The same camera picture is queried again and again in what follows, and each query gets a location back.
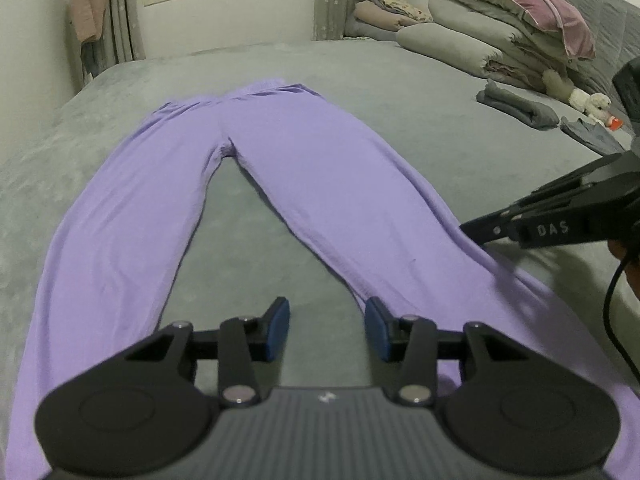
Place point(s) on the dark grey folded cloth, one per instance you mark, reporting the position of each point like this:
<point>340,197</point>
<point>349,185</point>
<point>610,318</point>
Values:
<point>520,105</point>

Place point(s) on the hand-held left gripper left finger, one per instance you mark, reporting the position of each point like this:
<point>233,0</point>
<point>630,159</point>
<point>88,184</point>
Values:
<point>277,330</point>

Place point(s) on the stack of pillows and quilts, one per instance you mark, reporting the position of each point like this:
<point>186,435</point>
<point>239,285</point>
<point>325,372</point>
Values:
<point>540,5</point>
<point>490,35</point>

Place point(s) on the floral folded cloth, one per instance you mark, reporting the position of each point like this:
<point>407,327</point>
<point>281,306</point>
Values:
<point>402,6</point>

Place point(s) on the pink folded blanket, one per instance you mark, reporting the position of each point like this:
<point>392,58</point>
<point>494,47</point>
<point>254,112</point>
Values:
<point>380,15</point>

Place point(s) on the white plush toy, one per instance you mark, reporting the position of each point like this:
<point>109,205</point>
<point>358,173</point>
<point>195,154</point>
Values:
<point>575,95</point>

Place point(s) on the grey flat garment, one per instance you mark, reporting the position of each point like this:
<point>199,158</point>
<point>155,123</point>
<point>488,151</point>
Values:
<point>592,137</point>

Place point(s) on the small orange object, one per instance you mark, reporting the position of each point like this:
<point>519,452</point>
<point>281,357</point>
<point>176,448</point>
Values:
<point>615,123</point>

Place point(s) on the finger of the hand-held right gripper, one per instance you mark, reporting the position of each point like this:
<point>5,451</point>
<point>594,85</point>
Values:
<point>492,227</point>
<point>575,187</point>

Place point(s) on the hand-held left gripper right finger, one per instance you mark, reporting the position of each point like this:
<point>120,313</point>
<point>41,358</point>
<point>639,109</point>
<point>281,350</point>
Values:
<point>377,330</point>

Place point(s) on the pink hanging garment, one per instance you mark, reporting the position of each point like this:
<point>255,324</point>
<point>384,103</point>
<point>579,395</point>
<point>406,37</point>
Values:
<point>87,0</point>

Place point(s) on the dark hanging garment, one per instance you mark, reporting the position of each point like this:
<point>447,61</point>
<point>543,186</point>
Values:
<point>91,60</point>

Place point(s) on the light grey bolster pillow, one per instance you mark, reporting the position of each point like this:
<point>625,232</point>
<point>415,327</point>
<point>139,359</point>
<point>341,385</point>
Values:
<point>440,47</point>

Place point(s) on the purple pants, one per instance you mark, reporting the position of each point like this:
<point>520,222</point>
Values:
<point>125,220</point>

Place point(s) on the grey padded headboard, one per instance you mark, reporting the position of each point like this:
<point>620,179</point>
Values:
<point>610,25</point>

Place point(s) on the person's right hand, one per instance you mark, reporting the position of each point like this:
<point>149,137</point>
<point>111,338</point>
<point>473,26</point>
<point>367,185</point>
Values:
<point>634,275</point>

